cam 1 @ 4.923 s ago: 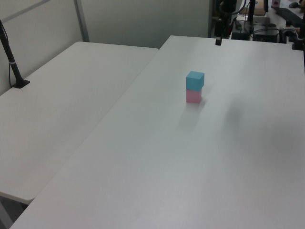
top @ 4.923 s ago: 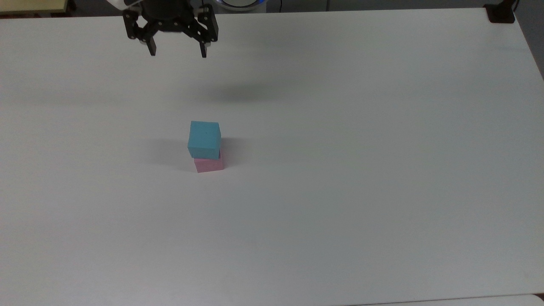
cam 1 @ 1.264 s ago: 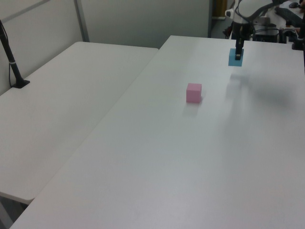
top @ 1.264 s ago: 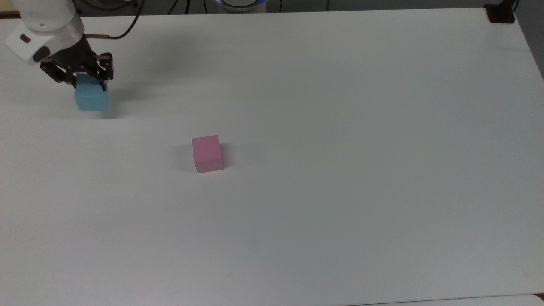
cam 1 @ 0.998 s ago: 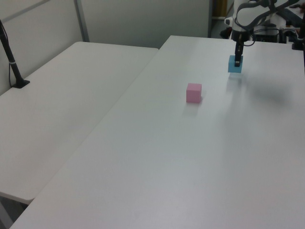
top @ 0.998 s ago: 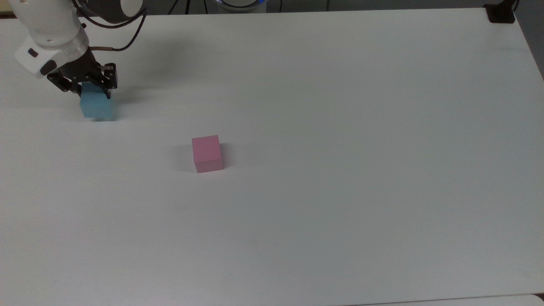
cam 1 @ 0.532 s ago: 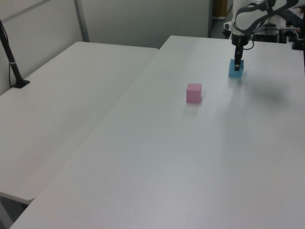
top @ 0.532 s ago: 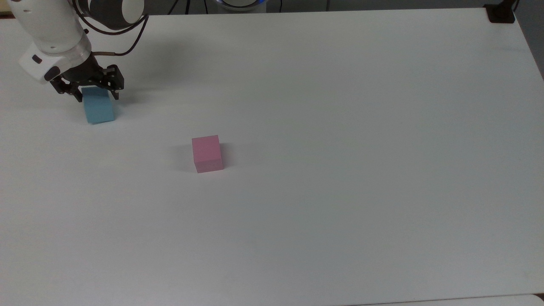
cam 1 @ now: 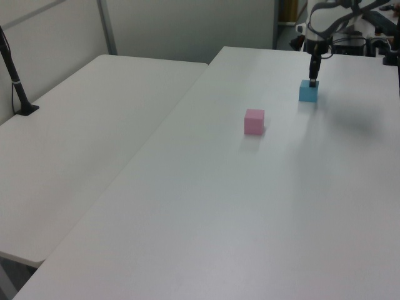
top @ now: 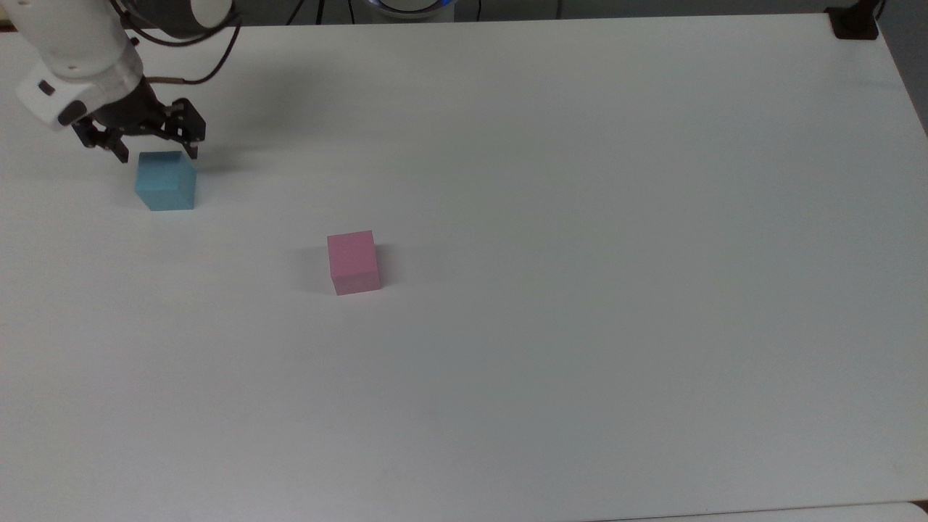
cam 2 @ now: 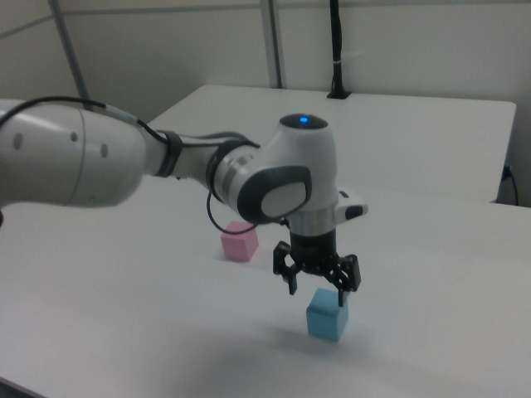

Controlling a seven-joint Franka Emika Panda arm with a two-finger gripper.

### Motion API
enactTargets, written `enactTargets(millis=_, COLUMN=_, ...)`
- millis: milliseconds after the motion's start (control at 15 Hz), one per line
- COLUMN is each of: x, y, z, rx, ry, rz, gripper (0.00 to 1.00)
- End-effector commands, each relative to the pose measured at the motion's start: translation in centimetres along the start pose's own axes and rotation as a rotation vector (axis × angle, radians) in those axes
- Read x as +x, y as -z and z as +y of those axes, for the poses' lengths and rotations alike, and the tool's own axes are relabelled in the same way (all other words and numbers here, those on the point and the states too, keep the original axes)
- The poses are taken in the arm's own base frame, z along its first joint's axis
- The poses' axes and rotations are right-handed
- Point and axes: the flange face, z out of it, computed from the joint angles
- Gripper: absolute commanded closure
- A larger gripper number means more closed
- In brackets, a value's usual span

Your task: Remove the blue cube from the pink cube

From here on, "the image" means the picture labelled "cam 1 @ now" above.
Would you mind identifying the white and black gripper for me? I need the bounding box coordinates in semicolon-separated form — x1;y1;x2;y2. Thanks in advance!
304;29;334;89

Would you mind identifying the blue foam cube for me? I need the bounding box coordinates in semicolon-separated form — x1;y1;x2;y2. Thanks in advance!
298;79;320;103

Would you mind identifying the pink foam cube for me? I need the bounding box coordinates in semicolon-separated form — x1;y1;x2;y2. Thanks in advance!
243;108;266;136

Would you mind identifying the black control box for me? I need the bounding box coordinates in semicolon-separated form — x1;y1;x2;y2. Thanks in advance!
331;36;376;58

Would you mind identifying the white side table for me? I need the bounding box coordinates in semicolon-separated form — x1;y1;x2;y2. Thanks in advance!
0;54;209;264

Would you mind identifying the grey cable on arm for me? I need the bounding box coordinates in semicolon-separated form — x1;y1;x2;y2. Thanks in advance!
307;0;393;41

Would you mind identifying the black post on table edge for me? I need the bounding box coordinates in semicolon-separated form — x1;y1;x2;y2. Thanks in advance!
381;18;400;66

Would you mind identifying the grey partition post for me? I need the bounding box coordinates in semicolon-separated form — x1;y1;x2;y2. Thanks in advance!
96;0;118;56

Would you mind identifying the black camera pole with base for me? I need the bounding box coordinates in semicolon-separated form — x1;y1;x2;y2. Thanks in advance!
0;24;41;117

